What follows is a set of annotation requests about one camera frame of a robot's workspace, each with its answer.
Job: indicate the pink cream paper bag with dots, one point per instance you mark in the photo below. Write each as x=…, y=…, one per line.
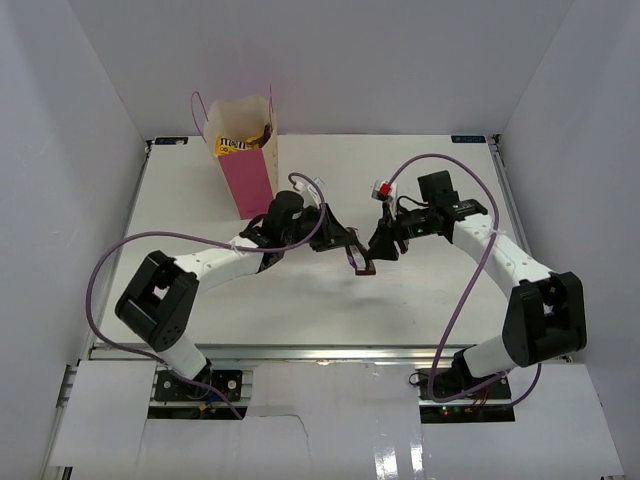
x=252, y=175

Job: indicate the blue label right corner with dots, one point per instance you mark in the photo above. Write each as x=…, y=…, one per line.
x=468, y=139

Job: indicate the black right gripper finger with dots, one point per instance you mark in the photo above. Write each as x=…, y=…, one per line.
x=382, y=245
x=387, y=223

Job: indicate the blue label corner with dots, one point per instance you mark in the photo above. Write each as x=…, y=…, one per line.
x=171, y=140
x=468, y=139

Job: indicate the yellow M&M packet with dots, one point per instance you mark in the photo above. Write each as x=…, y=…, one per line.
x=225, y=146
x=254, y=142

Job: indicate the dark blue purple snack bag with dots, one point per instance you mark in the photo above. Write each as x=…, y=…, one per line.
x=267, y=133

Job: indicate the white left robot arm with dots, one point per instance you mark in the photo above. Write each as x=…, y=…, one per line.
x=157, y=303

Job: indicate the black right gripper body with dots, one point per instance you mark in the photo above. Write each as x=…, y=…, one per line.
x=416, y=223

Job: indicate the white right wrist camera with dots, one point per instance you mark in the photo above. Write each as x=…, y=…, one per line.
x=384, y=191

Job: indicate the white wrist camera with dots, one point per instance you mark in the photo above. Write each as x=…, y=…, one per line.
x=384, y=191
x=308, y=192

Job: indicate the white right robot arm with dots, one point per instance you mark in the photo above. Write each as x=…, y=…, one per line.
x=545, y=314

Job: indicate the blue label left corner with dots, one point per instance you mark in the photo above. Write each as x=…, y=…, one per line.
x=171, y=140

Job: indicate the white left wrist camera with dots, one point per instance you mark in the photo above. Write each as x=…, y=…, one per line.
x=308, y=192

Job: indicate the brown chocolate bar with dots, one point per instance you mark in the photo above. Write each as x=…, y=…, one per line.
x=356, y=256

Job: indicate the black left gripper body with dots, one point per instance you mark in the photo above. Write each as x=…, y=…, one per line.
x=303, y=227

